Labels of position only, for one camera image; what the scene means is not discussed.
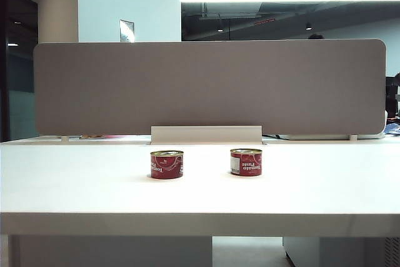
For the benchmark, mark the red can with white label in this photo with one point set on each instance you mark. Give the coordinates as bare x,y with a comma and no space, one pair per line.
248,164

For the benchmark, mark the red tomato paste can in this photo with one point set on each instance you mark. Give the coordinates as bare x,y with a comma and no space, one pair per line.
166,167

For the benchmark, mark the grey fabric desk divider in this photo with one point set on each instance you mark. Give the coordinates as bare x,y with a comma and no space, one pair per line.
206,85

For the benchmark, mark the person's dark-haired head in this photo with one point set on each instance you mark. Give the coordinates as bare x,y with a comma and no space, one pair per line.
315,37

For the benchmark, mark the black pendant lamp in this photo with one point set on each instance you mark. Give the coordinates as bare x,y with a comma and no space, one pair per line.
308,26

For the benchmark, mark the white table support panel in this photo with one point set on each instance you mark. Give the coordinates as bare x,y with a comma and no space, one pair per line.
112,251

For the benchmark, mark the seated person in black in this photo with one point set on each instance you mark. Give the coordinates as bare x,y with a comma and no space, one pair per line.
392,101

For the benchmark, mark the white cabinet under table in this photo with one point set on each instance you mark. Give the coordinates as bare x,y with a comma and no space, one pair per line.
340,253

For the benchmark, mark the framed wall poster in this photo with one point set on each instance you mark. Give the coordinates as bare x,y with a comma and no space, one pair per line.
127,31

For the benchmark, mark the white divider bracket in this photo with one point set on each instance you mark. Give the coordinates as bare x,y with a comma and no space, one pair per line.
353,137
64,138

